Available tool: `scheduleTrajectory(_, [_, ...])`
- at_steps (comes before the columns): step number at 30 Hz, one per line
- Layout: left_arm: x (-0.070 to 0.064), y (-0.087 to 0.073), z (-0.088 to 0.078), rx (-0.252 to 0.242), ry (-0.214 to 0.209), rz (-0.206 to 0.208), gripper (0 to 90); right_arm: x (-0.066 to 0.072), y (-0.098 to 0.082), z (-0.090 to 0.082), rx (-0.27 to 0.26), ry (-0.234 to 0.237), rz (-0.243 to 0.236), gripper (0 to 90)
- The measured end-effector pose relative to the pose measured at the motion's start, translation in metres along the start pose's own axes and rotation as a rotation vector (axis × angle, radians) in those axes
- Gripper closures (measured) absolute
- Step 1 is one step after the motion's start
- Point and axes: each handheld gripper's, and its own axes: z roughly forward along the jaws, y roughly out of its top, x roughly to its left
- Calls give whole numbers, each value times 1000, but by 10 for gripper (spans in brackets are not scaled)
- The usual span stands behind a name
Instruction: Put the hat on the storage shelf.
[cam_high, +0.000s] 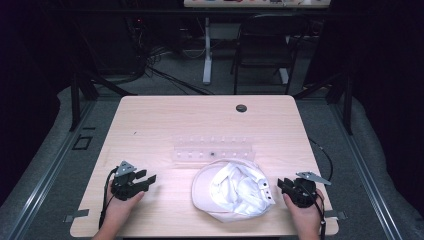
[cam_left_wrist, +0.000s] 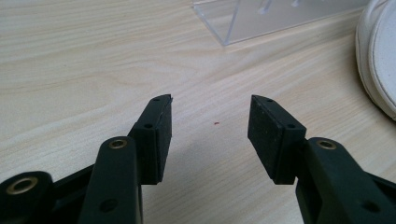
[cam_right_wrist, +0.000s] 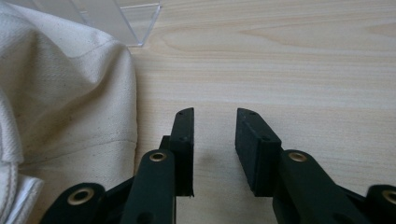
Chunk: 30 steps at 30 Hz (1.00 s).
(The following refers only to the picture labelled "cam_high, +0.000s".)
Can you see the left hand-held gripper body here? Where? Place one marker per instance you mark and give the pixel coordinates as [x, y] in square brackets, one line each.
[124, 185]

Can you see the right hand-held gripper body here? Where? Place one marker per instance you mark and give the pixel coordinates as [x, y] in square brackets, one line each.
[305, 190]

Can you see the white cap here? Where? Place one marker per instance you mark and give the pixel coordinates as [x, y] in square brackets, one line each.
[233, 190]

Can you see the person's left hand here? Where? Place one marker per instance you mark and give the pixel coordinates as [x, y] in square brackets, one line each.
[118, 208]

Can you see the person's right hand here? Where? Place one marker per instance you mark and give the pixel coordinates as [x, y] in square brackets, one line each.
[305, 218]

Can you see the clear acrylic rack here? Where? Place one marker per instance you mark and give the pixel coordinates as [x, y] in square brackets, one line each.
[213, 150]

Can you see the black table grommet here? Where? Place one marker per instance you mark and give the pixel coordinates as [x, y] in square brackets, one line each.
[241, 108]

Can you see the white desk leg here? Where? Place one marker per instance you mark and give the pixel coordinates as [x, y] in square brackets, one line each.
[207, 50]
[284, 76]

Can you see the black chair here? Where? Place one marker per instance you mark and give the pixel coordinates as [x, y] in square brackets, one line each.
[266, 50]

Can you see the light background desk top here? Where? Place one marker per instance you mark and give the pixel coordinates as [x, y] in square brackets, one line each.
[256, 3]

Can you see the grey metal table bracket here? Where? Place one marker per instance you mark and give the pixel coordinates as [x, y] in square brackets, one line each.
[337, 215]
[76, 215]

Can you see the aluminium floor rail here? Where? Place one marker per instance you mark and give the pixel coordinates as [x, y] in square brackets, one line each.
[366, 173]
[50, 173]

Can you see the black metal frame stand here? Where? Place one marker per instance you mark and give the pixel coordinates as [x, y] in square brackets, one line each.
[76, 100]
[348, 103]

